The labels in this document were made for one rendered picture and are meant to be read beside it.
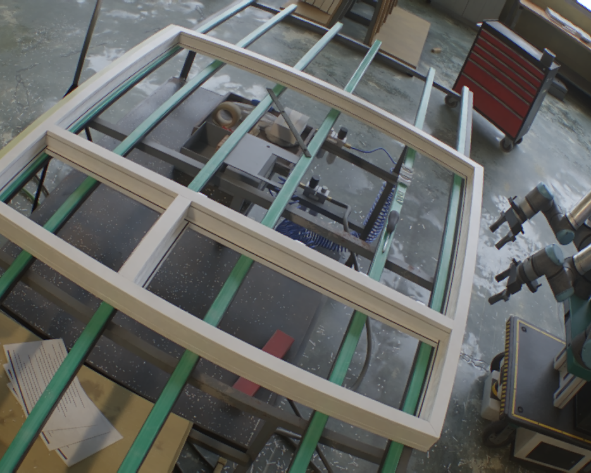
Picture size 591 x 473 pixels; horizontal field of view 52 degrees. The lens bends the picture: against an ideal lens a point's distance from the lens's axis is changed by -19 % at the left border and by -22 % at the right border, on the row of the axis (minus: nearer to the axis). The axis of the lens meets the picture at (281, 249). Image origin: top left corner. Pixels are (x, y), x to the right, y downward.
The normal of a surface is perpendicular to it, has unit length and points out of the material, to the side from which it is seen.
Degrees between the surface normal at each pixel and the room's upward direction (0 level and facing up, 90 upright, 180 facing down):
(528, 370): 0
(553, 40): 90
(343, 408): 90
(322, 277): 90
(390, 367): 0
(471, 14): 90
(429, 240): 0
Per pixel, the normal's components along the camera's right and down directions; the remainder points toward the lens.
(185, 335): -0.30, 0.55
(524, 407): 0.33, -0.71
